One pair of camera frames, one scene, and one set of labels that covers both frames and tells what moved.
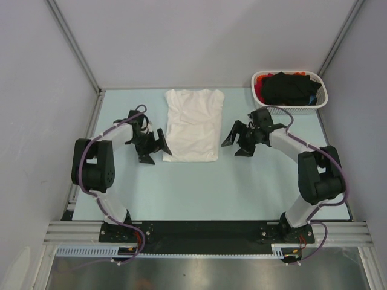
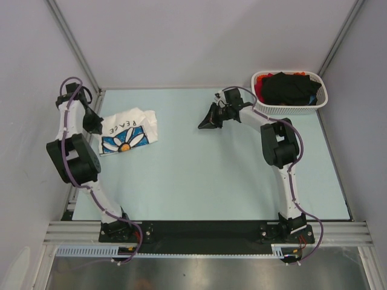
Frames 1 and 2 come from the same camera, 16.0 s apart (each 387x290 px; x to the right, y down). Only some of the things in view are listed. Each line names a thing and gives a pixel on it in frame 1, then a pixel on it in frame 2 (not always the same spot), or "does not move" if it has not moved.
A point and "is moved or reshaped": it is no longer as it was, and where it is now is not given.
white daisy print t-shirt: x=193 y=125 is moved or reshaped
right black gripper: x=246 y=150 → x=211 y=121
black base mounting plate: x=206 y=236 does not move
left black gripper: x=159 y=144 → x=95 y=127
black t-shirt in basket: x=281 y=89 does not move
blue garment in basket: x=312 y=97 does not move
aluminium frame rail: x=87 y=233 does not move
